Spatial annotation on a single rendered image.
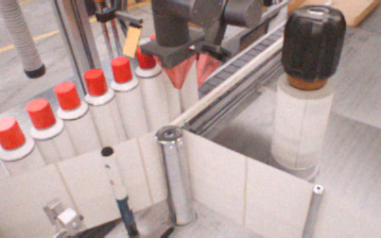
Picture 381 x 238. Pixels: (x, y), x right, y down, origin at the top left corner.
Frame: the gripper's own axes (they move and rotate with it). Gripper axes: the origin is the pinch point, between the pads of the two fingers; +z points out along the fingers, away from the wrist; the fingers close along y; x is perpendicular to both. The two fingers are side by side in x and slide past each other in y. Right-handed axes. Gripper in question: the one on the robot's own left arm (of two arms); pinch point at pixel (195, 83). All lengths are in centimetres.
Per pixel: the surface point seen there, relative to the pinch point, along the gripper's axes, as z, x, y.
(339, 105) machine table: -6.0, 25.6, 26.4
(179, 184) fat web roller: 14.3, -25.2, 19.7
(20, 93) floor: 51, 78, -204
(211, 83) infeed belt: -1.1, 10.3, -2.2
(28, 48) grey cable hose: 2.9, -35.1, -9.2
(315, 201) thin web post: 7.8, -27.0, 37.6
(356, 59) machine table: -22, 46, 22
